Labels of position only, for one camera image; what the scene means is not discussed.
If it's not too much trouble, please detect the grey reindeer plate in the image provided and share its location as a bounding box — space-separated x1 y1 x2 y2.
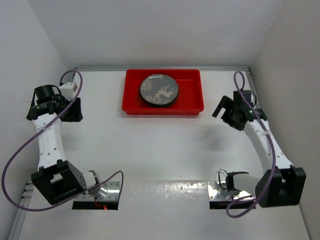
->
139 73 180 107

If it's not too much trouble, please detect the striped rim plate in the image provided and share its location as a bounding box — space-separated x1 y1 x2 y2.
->
139 85 180 108

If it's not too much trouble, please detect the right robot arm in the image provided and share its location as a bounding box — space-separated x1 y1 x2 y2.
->
212 90 306 208

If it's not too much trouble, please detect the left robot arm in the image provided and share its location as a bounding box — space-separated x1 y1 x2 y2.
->
26 82 98 205

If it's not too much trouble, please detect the red plastic bin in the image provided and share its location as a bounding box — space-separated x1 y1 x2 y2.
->
122 68 204 116

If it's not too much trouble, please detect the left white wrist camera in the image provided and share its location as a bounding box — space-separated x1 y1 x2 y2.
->
58 82 78 101

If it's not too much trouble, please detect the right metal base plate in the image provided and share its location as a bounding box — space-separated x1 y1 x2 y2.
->
207 181 255 202

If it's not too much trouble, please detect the metal base plate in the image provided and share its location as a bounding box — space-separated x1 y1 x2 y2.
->
74 181 121 202
207 181 255 202

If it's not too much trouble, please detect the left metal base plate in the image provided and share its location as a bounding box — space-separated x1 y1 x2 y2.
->
74 181 121 202

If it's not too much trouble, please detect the aluminium table frame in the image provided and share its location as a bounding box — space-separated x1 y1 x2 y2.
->
9 66 285 240

